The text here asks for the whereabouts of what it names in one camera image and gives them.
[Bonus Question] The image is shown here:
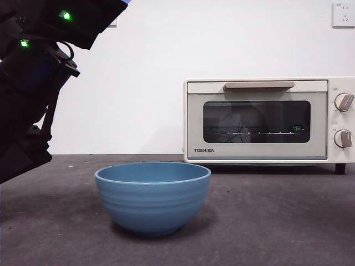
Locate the blue ribbed bowl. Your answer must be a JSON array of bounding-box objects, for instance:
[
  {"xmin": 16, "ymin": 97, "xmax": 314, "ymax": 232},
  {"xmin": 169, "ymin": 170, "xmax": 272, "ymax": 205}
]
[{"xmin": 94, "ymin": 161, "xmax": 212, "ymax": 237}]

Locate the beige oven knob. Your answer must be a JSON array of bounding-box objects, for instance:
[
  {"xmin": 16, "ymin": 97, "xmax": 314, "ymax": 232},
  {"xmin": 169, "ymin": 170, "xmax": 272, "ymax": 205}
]
[
  {"xmin": 333, "ymin": 129, "xmax": 353, "ymax": 148},
  {"xmin": 334, "ymin": 93, "xmax": 355, "ymax": 112}
]

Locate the white Toshiba toaster oven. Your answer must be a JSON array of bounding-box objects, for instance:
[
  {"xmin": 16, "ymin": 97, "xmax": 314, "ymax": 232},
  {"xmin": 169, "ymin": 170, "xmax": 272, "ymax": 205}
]
[{"xmin": 182, "ymin": 77, "xmax": 355, "ymax": 175}]

